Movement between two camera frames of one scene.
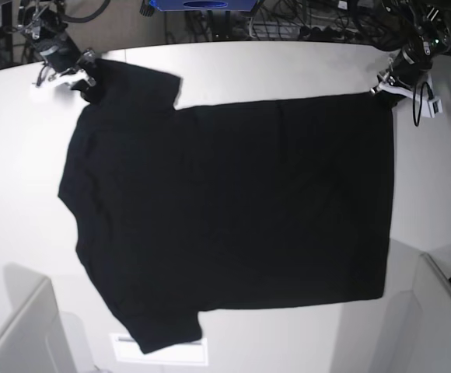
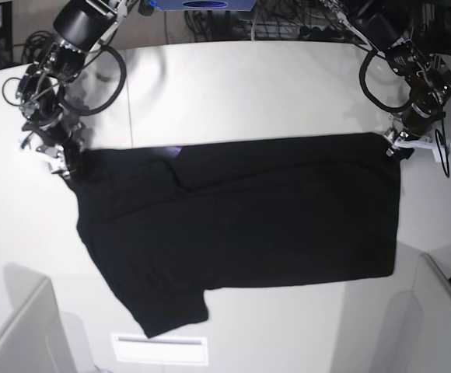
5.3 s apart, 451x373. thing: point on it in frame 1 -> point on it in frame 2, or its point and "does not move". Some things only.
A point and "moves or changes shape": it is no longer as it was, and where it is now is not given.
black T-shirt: (233, 206) moves or changes shape
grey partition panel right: (428, 329) does not move
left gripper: (410, 64) -> (418, 119)
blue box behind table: (204, 5) does not move
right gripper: (63, 54) -> (57, 129)
